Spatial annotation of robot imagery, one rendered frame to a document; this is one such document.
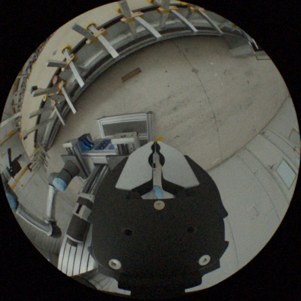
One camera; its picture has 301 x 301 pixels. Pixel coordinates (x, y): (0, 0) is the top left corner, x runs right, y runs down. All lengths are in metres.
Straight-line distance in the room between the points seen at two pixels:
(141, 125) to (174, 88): 0.76
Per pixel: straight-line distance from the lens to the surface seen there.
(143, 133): 1.31
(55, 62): 0.74
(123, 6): 0.69
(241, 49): 2.28
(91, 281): 0.30
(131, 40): 0.93
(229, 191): 2.20
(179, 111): 1.50
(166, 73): 1.51
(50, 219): 0.91
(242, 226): 2.10
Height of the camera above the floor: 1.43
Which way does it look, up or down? 59 degrees down
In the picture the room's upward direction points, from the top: 177 degrees counter-clockwise
